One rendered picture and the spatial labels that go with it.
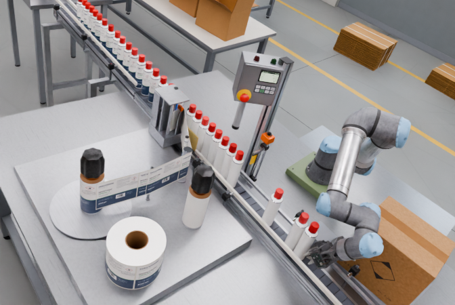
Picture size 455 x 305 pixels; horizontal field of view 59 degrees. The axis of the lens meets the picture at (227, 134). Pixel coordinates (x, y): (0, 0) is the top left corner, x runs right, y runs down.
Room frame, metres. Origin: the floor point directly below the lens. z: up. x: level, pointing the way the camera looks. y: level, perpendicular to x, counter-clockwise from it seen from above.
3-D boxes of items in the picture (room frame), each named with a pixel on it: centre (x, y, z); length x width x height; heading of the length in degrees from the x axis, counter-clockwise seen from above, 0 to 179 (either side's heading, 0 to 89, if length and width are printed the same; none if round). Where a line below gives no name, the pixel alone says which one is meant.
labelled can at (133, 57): (1.97, 0.63, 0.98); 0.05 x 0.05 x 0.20
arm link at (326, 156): (1.61, -0.52, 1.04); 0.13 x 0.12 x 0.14; 82
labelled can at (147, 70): (1.87, 0.51, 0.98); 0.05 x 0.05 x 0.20
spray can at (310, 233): (1.06, -0.42, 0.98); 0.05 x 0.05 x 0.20
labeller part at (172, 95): (1.55, 0.30, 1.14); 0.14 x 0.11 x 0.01; 49
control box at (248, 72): (1.48, -0.06, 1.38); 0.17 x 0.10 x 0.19; 104
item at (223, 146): (1.42, 0.00, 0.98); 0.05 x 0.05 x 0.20
